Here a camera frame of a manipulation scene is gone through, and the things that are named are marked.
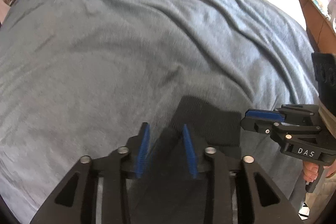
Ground black sweatpants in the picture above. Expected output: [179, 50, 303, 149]
[128, 96, 241, 223]

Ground right hand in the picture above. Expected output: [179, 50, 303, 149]
[303, 161, 335, 182]

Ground blue-grey duvet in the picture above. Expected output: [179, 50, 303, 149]
[1, 0, 318, 223]

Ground wooden bedside shelf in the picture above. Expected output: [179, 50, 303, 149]
[310, 0, 335, 32]

